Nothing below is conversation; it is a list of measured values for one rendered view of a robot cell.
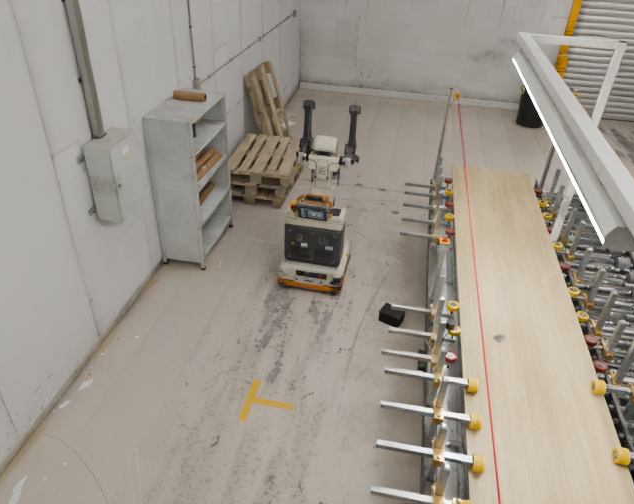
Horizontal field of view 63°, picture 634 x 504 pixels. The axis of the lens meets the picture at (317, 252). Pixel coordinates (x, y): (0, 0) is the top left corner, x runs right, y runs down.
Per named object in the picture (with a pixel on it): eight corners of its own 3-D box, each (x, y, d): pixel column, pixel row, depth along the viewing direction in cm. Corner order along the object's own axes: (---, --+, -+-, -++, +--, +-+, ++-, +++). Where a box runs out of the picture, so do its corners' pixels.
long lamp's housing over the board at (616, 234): (601, 247, 162) (610, 225, 157) (511, 60, 358) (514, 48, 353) (642, 253, 160) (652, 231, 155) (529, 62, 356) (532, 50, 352)
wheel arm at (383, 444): (375, 448, 257) (376, 443, 255) (376, 442, 260) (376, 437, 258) (478, 468, 250) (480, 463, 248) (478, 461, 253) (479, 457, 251)
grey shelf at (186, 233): (163, 264, 534) (141, 117, 447) (196, 220, 607) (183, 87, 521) (204, 270, 528) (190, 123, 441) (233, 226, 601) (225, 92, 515)
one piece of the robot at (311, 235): (338, 279, 496) (344, 202, 450) (282, 270, 504) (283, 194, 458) (343, 260, 524) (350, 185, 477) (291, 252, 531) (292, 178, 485)
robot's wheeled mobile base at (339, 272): (340, 296, 497) (342, 275, 483) (276, 285, 506) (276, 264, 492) (350, 257, 552) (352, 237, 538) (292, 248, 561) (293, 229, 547)
